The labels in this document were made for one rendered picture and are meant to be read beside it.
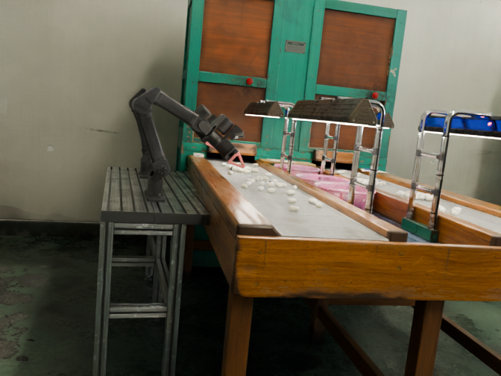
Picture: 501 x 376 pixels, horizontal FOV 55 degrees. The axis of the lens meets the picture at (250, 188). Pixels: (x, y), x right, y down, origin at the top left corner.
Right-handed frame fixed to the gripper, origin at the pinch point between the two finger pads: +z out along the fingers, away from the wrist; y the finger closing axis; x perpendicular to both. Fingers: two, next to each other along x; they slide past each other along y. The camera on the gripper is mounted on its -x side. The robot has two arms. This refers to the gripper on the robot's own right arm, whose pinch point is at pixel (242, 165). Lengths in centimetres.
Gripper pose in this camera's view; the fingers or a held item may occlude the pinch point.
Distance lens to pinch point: 207.3
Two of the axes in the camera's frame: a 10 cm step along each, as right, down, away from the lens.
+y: -2.0, -1.7, 9.7
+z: 7.0, 6.7, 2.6
